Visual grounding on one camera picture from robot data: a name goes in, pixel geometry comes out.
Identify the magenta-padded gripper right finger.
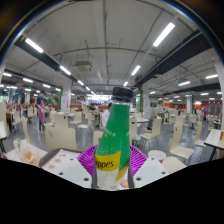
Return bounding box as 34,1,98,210
128,145,170,189

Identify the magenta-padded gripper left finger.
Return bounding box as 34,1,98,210
56,144,100,190

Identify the green-labelled clear drink bottle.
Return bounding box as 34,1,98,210
91,87,134,191

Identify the cream chair with round mark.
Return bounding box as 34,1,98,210
44,113,78,151

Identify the clear food wrapper with snacks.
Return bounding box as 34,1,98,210
3,139,48,168

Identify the group of cream cafeteria chairs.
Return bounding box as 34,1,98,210
0,101,224,164

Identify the white table with label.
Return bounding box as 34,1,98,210
203,129,224,161

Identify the ceiling air conditioner unit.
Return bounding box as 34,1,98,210
73,60,93,73

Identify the group of ceiling strip lights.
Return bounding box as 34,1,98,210
2,22,219,101

